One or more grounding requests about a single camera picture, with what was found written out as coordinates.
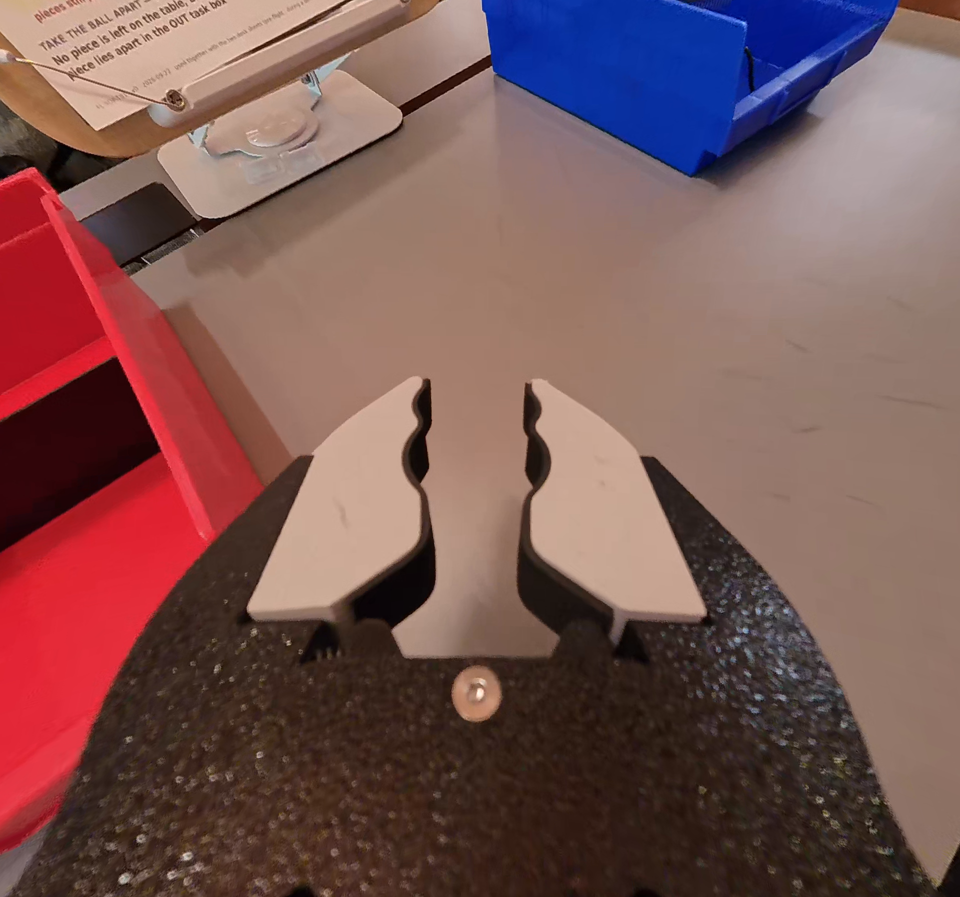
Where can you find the red plastic bin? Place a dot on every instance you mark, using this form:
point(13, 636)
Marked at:
point(75, 612)

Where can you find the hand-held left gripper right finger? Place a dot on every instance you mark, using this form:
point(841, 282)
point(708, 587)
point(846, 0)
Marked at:
point(600, 514)

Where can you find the instruction sheet on stand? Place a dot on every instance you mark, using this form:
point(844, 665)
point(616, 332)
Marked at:
point(75, 136)

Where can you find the blue plastic bin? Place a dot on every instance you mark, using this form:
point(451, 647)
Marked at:
point(600, 64)

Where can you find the printed instruction sheet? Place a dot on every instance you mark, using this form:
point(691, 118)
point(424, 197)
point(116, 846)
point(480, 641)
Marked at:
point(150, 27)

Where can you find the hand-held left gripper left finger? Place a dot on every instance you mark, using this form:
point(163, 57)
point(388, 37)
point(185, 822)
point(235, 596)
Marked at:
point(352, 514)

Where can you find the dark flat object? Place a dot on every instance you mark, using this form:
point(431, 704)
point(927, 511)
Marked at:
point(135, 218)

